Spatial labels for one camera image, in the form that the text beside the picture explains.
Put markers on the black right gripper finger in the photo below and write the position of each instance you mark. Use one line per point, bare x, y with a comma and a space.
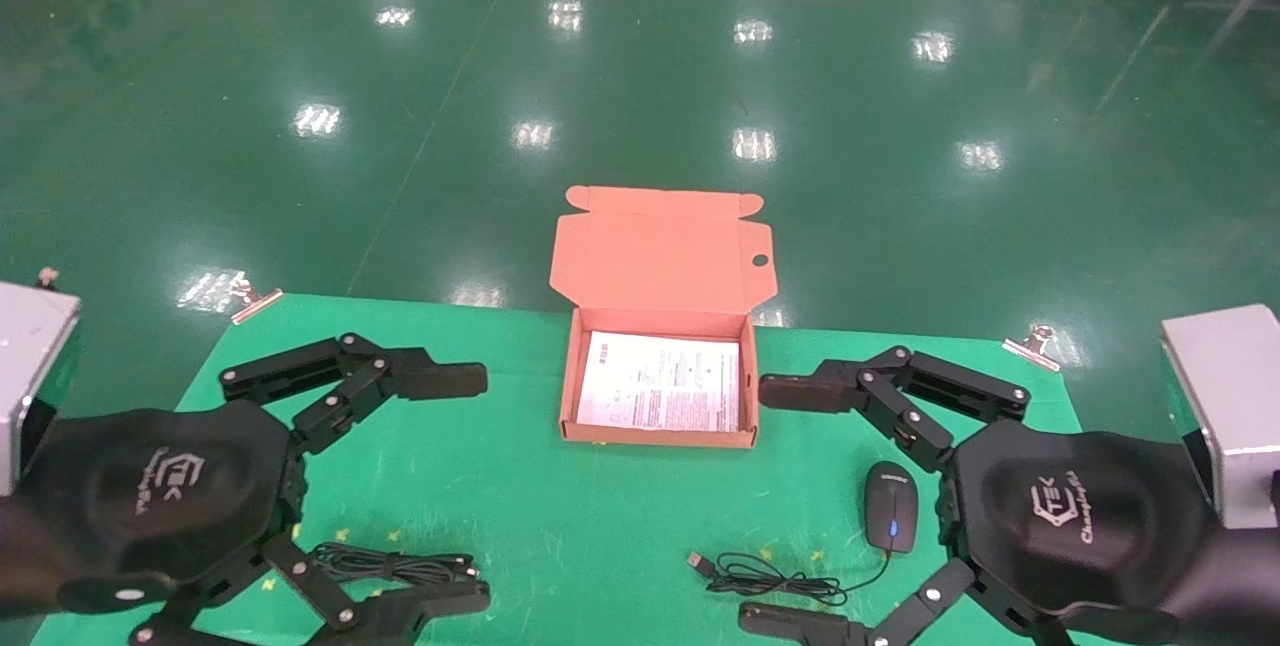
800, 626
800, 391

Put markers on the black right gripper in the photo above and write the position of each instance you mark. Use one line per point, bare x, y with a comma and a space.
1080, 516

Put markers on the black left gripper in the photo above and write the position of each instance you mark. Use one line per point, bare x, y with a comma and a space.
150, 496

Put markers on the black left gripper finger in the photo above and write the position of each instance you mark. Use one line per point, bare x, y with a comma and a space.
430, 606
440, 379

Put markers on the open brown cardboard box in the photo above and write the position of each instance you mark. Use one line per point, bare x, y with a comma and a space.
660, 256

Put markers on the white printed instruction sheet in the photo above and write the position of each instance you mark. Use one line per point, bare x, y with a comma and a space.
660, 381

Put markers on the green table mat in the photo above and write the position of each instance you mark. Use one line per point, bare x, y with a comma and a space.
560, 526

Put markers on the metal binder clip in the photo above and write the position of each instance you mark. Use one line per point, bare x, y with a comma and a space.
255, 300
1035, 346

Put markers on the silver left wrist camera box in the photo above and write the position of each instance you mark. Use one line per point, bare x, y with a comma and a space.
30, 366

